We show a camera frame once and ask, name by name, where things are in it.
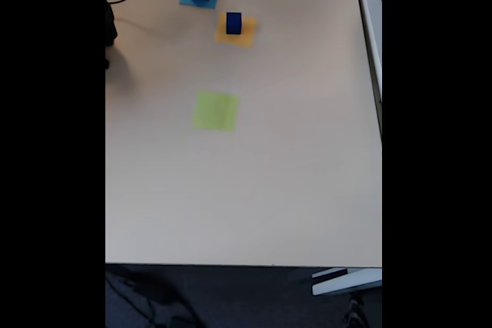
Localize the orange paper square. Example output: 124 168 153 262
213 12 258 49

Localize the white table foot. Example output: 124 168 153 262
311 267 383 297

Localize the green paper square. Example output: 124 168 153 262
191 91 240 132

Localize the white adjacent table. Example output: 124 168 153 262
352 0 383 137

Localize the medium blue cube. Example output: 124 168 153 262
225 12 243 35

